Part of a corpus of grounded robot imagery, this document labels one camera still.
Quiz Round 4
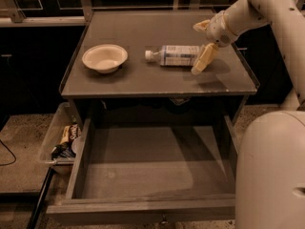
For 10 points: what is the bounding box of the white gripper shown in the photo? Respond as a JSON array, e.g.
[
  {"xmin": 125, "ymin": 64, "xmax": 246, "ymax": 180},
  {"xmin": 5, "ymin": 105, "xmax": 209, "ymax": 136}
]
[{"xmin": 191, "ymin": 10, "xmax": 238, "ymax": 75}]

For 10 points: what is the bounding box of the blue plastic water bottle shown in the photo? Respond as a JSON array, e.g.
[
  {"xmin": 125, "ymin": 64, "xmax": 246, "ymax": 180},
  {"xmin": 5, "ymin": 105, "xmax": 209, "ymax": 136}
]
[{"xmin": 145, "ymin": 45, "xmax": 202, "ymax": 67}]

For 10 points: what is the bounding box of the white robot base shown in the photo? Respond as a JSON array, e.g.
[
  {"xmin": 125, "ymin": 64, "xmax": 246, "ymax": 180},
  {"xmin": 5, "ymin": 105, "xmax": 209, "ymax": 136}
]
[{"xmin": 235, "ymin": 111, "xmax": 305, "ymax": 229}]

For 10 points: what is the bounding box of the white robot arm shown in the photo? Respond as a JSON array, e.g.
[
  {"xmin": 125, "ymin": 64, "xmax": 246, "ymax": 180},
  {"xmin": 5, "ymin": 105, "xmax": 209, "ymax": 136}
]
[{"xmin": 192, "ymin": 0, "xmax": 305, "ymax": 105}]

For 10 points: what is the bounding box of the grey open top drawer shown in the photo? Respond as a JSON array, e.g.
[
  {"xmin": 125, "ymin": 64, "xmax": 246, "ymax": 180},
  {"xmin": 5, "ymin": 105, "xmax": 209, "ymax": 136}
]
[{"xmin": 47, "ymin": 116, "xmax": 236, "ymax": 225}]

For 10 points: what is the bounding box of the grey cabinet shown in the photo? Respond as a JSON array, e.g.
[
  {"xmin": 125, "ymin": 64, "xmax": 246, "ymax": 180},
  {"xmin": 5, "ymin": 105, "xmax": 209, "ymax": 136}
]
[{"xmin": 61, "ymin": 10, "xmax": 258, "ymax": 125}]

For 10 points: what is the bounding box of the white paper bowl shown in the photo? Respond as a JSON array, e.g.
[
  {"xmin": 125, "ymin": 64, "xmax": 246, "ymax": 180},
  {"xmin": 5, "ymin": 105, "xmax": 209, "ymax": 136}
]
[{"xmin": 82, "ymin": 44, "xmax": 128, "ymax": 73}]

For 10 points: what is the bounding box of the snack bag in bin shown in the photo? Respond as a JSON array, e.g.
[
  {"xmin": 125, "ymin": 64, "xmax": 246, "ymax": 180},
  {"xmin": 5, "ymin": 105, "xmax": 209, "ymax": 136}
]
[{"xmin": 60, "ymin": 124, "xmax": 81, "ymax": 144}]

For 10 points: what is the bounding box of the dark packet in bin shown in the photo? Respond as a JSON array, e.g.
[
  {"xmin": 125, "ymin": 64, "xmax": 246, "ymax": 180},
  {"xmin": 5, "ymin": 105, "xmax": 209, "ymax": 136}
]
[{"xmin": 51, "ymin": 142, "xmax": 76, "ymax": 159}]

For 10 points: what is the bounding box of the clear plastic storage bin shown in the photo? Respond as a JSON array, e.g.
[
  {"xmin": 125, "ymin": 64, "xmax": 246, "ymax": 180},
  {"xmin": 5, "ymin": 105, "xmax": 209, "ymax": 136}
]
[{"xmin": 39, "ymin": 102, "xmax": 80, "ymax": 174}]

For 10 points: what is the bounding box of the metal railing frame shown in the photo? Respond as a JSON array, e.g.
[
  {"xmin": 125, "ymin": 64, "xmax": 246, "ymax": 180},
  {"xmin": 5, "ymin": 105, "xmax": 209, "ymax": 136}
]
[{"xmin": 1, "ymin": 0, "xmax": 237, "ymax": 29}]

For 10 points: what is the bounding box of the black cable on floor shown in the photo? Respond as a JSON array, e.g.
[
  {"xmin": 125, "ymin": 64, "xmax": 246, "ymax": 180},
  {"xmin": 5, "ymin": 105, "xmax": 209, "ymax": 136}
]
[{"xmin": 0, "ymin": 139, "xmax": 17, "ymax": 167}]

